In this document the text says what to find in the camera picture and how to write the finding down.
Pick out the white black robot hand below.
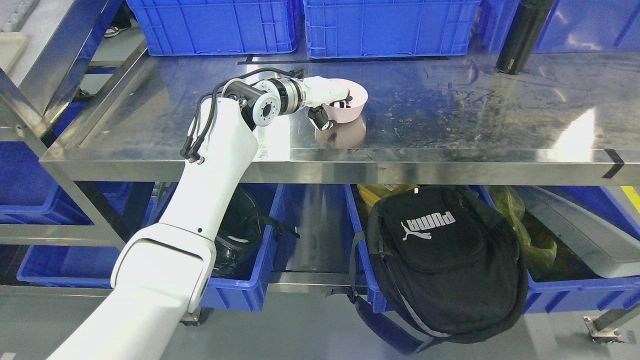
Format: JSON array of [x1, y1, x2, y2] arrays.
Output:
[[301, 76, 353, 132]]

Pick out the pink plastic bowl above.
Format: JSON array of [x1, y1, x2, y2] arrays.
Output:
[[323, 78, 368, 124]]

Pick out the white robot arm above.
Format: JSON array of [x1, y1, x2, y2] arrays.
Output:
[[48, 74, 281, 360]]

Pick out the blue crate top middle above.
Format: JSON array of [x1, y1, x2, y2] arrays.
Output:
[[302, 0, 481, 59]]

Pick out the blue crate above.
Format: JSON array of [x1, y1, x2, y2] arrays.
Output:
[[474, 0, 640, 54], [127, 0, 302, 57], [302, 0, 481, 59]]

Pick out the black helmet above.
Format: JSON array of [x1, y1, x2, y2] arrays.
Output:
[[212, 186, 301, 279]]

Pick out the blue crate top left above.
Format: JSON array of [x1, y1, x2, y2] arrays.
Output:
[[127, 0, 302, 57]]

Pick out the black Puma backpack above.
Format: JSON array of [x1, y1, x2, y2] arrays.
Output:
[[342, 185, 529, 356]]

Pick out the blue bin under table left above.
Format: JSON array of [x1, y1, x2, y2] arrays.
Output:
[[199, 183, 295, 312]]

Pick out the blue bin under table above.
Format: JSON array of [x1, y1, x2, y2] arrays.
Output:
[[354, 186, 640, 313], [199, 183, 295, 312]]

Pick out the black thermos bottle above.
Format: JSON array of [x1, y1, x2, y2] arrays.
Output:
[[496, 0, 554, 75]]

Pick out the stainless steel table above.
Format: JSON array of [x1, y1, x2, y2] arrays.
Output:
[[41, 44, 640, 186]]

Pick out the blue crate top right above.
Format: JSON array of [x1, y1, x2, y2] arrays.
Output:
[[474, 0, 640, 54]]

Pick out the blue bin far left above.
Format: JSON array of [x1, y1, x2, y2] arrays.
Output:
[[0, 100, 133, 225]]

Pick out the blue bin under table right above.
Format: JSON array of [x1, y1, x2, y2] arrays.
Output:
[[354, 186, 640, 313]]

